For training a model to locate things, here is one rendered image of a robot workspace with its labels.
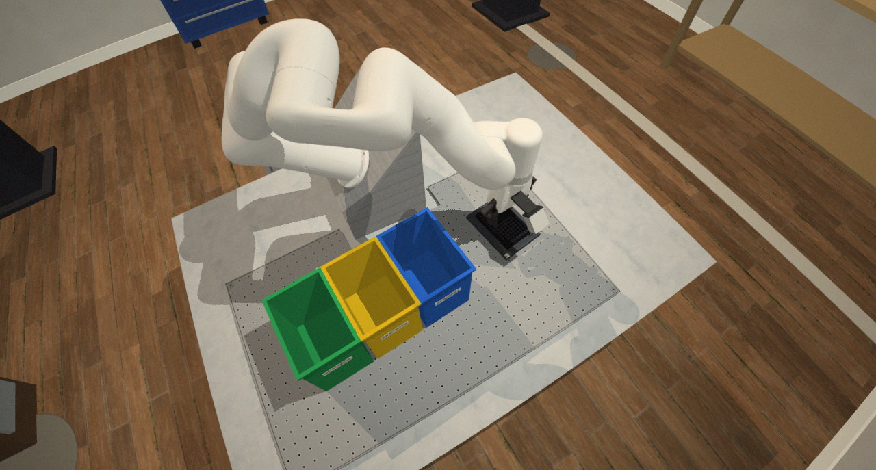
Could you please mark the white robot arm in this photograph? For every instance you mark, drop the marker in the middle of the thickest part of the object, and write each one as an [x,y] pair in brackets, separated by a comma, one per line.
[288,121]

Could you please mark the yellow recycling bin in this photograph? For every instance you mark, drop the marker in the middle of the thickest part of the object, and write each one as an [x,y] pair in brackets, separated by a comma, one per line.
[377,294]

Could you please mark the blue bin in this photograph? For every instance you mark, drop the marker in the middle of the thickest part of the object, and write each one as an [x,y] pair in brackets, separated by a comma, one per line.
[430,261]

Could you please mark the green open-top bin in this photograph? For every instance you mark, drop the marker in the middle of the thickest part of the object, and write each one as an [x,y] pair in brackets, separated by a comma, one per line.
[320,343]

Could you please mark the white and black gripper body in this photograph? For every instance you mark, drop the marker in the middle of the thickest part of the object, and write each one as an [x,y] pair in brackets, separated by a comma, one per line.
[503,195]

